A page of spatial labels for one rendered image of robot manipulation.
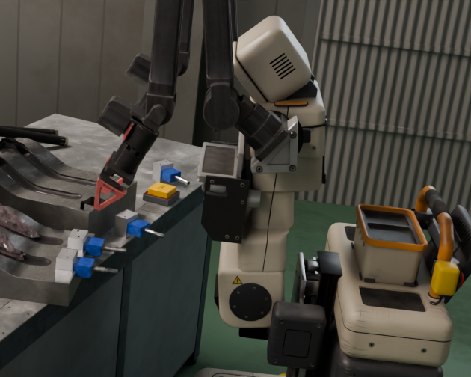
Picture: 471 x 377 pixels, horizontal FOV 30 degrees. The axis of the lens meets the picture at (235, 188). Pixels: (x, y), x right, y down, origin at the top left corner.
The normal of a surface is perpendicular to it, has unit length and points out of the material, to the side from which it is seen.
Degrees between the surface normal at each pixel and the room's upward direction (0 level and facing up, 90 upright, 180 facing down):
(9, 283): 90
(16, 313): 0
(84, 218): 90
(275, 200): 90
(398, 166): 90
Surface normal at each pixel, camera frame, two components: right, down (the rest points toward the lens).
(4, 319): 0.11, -0.93
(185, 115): -0.02, 0.36
